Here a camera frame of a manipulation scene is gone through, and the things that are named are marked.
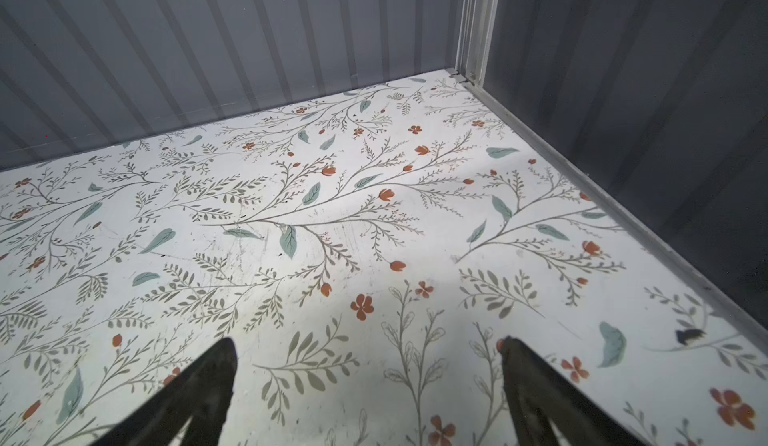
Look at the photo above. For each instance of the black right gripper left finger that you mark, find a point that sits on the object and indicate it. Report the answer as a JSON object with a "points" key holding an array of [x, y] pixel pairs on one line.
{"points": [[196, 402]]}

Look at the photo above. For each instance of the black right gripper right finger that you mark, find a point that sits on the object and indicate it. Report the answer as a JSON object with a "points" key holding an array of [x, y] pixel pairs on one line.
{"points": [[541, 402]]}

